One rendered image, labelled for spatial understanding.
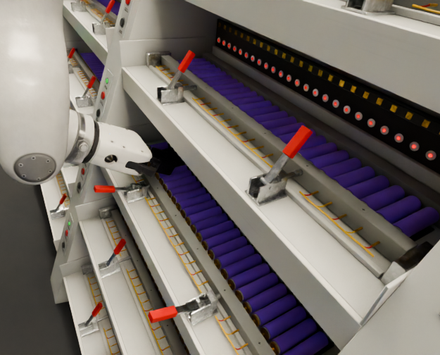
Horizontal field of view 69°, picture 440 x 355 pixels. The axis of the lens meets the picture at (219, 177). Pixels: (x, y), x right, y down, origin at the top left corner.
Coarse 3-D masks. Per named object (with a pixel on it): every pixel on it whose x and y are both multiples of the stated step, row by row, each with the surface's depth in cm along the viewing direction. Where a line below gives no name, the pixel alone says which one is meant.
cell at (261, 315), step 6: (288, 294) 46; (282, 300) 45; (288, 300) 45; (294, 300) 45; (270, 306) 44; (276, 306) 44; (282, 306) 44; (288, 306) 44; (294, 306) 45; (258, 312) 43; (264, 312) 43; (270, 312) 43; (276, 312) 43; (282, 312) 44; (258, 318) 43; (264, 318) 42; (270, 318) 43
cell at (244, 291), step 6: (264, 276) 48; (270, 276) 48; (276, 276) 48; (252, 282) 47; (258, 282) 46; (264, 282) 47; (270, 282) 47; (276, 282) 48; (240, 288) 46; (246, 288) 46; (252, 288) 46; (258, 288) 46; (264, 288) 47; (246, 294) 45; (252, 294) 46
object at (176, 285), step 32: (128, 128) 73; (128, 224) 61; (160, 224) 57; (160, 256) 51; (160, 288) 50; (192, 288) 47; (288, 288) 49; (224, 320) 43; (192, 352) 43; (224, 352) 40
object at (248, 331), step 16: (144, 176) 64; (160, 192) 60; (176, 208) 57; (176, 224) 54; (192, 240) 51; (192, 256) 50; (208, 256) 49; (208, 272) 47; (224, 288) 45; (224, 304) 44; (240, 304) 43; (240, 320) 41; (256, 336) 40; (256, 352) 39; (272, 352) 38
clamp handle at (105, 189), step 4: (96, 188) 56; (100, 188) 56; (104, 188) 57; (108, 188) 57; (112, 188) 57; (116, 188) 58; (120, 188) 59; (124, 188) 59; (128, 188) 60; (132, 188) 60; (108, 192) 57; (112, 192) 58
